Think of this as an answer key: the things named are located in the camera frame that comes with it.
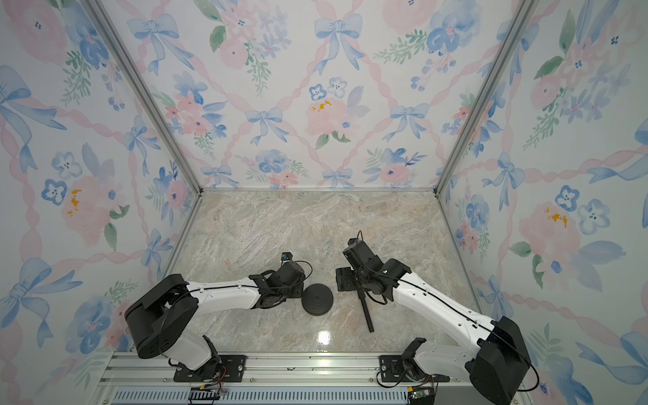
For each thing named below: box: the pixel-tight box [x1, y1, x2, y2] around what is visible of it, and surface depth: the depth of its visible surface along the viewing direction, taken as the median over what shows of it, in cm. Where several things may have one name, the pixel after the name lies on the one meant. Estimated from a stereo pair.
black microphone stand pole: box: [357, 289, 375, 333], surface depth 86 cm
